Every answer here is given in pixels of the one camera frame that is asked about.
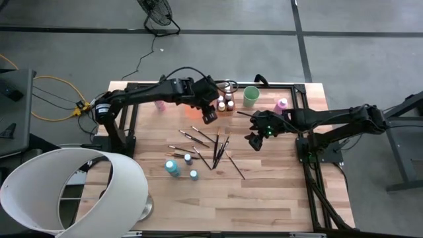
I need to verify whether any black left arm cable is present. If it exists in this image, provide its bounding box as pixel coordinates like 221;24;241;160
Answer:
159;65;239;95

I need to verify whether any large teal paint bottle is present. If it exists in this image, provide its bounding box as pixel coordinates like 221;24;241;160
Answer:
165;159;181;179

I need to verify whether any green plastic cup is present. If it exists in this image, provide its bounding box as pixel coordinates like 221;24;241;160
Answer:
243;85;261;108

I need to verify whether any black floor fan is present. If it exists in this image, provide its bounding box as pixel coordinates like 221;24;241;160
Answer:
136;0;181;37

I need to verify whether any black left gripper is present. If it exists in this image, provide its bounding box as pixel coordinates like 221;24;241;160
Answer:
190;76;221;126

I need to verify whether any thin dark paintbrush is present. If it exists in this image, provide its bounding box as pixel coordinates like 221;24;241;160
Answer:
178;130;211;149
190;125;217;143
168;145;196;154

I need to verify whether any white cylindrical lampshade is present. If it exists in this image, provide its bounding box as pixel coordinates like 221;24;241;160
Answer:
0;147;149;238

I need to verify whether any black flat device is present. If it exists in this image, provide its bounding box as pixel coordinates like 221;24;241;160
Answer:
0;77;24;102

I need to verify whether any grey handled paintbrush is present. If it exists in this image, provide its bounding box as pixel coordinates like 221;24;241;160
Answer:
213;137;229;170

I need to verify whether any grey desk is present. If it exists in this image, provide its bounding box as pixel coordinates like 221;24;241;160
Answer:
0;67;38;159

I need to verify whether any black fan power cable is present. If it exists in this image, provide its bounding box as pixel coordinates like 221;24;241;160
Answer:
121;34;156;81

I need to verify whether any black clamp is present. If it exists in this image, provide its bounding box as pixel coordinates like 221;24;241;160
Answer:
253;73;270;87

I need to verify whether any yellow power plug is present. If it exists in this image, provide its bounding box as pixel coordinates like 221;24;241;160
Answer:
73;100;92;117

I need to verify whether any black wedge-shaped object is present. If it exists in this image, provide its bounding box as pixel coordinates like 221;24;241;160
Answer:
0;122;17;139

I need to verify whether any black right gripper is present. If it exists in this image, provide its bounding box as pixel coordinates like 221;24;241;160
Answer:
248;110;289;152

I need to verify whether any paintbrush with light tip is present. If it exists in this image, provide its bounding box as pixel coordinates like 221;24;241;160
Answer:
213;128;221;169

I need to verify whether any silver metal lamp base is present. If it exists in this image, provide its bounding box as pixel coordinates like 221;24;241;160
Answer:
138;193;155;221

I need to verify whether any yellow cable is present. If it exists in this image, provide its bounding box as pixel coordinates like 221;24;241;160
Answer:
0;54;90;122

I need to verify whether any black metal stand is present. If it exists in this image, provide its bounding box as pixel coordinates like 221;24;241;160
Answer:
383;91;423;192

